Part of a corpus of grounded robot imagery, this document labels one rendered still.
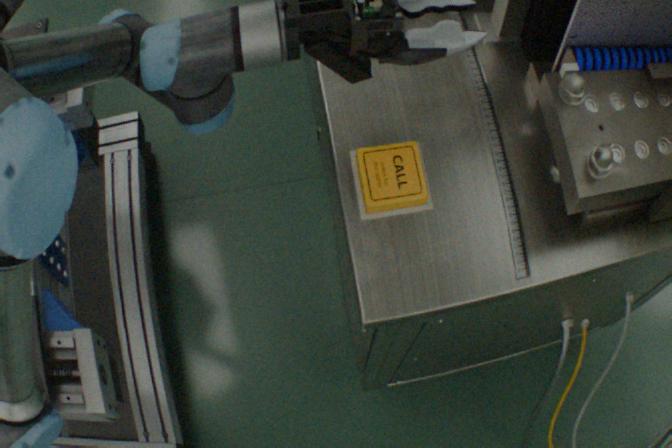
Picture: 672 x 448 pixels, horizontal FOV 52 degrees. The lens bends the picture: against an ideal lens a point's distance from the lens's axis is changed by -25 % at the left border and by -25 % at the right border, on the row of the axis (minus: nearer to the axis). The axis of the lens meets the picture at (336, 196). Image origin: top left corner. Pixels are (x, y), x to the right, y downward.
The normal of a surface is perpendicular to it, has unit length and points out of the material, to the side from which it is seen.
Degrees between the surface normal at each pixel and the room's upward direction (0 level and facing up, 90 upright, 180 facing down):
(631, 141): 0
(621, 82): 0
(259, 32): 26
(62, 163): 84
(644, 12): 90
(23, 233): 84
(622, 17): 90
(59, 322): 0
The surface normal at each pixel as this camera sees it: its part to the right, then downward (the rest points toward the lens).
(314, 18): 0.16, 0.93
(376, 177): 0.00, -0.34
